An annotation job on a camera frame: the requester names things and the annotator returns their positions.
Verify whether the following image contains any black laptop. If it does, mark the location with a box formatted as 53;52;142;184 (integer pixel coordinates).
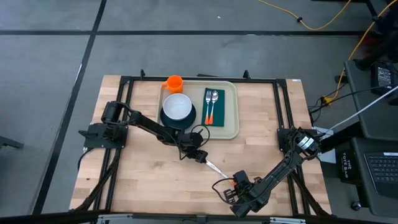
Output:
363;151;398;200

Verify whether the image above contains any orange plastic mug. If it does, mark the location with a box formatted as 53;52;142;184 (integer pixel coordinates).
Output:
160;75;184;96

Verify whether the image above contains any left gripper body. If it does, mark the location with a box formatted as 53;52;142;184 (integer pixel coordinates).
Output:
178;132;208;156

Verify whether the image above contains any dark chair base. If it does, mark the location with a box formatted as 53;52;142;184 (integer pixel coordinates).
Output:
0;135;25;150

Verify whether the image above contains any black tote bag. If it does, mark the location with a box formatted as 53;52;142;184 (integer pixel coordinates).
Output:
337;149;358;184

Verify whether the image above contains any dark teal plate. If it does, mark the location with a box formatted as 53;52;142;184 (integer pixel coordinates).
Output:
159;102;197;131

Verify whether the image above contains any white cable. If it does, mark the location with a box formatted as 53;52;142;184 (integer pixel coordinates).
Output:
323;93;398;134

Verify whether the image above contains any knife with orange handle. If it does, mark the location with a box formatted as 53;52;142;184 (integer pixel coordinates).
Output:
205;159;234;185

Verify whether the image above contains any fork with orange handle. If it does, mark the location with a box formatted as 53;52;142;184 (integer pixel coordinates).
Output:
204;90;213;126

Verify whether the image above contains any grey side desk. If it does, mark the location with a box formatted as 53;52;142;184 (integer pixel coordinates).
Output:
343;58;398;218

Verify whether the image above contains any yellow power cable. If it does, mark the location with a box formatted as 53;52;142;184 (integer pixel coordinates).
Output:
323;0;398;103
256;0;354;32

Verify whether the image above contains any spoon with orange handle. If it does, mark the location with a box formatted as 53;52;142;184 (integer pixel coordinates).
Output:
208;90;220;126

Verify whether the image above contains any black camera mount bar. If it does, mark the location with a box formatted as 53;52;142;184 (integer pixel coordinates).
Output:
0;210;330;224

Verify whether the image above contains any beige plastic tray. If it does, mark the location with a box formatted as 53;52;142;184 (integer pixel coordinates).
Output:
156;80;240;139

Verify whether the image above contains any person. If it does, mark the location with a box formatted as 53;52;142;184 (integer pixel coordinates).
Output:
362;0;398;68

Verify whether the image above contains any black power adapter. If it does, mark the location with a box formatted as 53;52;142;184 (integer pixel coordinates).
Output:
371;61;396;96

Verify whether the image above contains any white bowl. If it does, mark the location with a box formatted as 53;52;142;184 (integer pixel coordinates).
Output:
162;93;193;121

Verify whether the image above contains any white paper sheet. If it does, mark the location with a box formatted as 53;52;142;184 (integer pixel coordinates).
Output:
317;126;336;164

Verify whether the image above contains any dark green cloth napkin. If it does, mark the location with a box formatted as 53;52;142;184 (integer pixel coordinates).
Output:
201;88;226;128

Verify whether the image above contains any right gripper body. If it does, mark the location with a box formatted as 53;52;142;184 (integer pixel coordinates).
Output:
223;170;265;218

